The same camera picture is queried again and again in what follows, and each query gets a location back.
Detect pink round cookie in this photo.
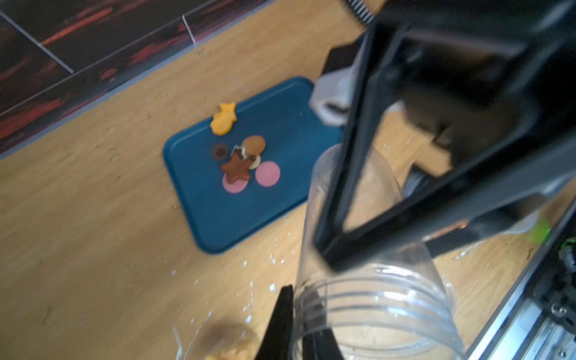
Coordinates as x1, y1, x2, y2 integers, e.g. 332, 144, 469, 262
222, 174, 248, 194
255, 161, 281, 188

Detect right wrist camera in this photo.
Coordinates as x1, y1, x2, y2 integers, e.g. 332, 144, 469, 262
308, 42, 406, 127

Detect clear jar with yellow cookies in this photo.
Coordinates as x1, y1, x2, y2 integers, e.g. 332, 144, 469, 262
172, 323, 261, 359

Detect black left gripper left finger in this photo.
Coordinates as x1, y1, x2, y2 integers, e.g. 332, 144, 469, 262
254, 285, 294, 360

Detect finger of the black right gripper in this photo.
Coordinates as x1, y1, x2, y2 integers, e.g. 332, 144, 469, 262
312, 17, 576, 273

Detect dark chocolate ring cookie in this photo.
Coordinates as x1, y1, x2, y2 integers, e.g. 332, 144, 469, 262
211, 143, 230, 161

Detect teal plastic tray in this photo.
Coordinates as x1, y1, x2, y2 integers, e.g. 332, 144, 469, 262
162, 76, 342, 254

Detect brown ridged cookie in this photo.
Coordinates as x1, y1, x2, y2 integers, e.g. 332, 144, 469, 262
241, 135, 266, 156

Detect clear jar with mixed cookies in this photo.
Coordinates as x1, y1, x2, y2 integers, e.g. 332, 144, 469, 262
289, 145, 465, 359

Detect orange ridged cookie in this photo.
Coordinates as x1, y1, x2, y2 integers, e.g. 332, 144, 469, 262
210, 103, 237, 136

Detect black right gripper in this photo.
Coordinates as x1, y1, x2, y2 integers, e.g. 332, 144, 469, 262
373, 1, 575, 171

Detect brown star cookie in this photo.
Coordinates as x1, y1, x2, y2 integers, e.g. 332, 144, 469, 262
220, 154, 254, 184

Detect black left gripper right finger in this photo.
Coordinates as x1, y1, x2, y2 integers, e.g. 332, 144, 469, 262
302, 287, 345, 360

